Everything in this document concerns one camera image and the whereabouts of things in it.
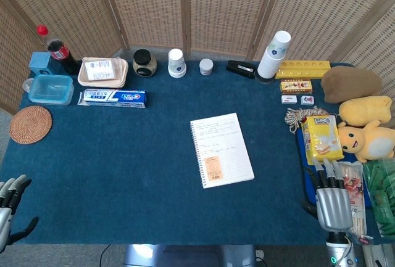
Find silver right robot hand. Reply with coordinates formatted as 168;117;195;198
302;157;354;233

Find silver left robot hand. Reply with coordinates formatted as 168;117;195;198
0;174;40;249

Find white spiral notebook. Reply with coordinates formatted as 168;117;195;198
189;112;256;190

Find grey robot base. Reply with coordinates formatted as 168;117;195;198
123;243;257;267

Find disposable chopsticks pack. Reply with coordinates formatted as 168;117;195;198
337;161;375;245

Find bag of green packets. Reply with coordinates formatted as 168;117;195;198
362;158;395;239

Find yellow biscuit pack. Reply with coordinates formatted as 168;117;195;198
300;114;345;162

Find yellow plush with face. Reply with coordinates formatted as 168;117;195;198
336;120;395;164

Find round rattan coaster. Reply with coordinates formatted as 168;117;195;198
9;105;53;145

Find plain yellow plush toy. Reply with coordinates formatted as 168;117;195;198
338;95;393;128

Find brown plush toy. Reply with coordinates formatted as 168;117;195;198
320;65;384;105

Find yellow red card box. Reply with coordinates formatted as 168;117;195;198
279;79;314;96

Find blue carpet table cover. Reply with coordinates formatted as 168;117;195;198
0;58;395;247

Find clear container blue lid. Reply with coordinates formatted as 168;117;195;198
28;74;75;107

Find yellow block with holes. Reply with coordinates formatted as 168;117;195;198
274;60;332;80

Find small blue carton box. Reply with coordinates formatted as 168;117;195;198
28;51;52;75

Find blue white toothpaste box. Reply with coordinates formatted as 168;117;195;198
77;88;148;109

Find tall paper cup stack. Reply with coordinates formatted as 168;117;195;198
257;30;292;80

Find black stapler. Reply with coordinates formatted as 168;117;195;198
225;60;257;80

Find cola bottle red cap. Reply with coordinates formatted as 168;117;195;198
36;24;82;76

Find white labelled plastic packet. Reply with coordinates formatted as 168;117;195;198
84;59;119;81

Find beige plastic tray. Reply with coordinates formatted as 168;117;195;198
77;57;130;89

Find small white round jar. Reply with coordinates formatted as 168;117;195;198
199;58;215;76

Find glass jar black lid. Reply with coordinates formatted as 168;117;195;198
132;49;158;78

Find short paper cup stack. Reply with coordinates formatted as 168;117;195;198
167;48;188;79

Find rattan folding screen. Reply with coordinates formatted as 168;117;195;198
0;0;395;117

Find beige rope bundle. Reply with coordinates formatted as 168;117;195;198
284;107;330;135

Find black floor cable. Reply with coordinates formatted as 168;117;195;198
99;243;112;267

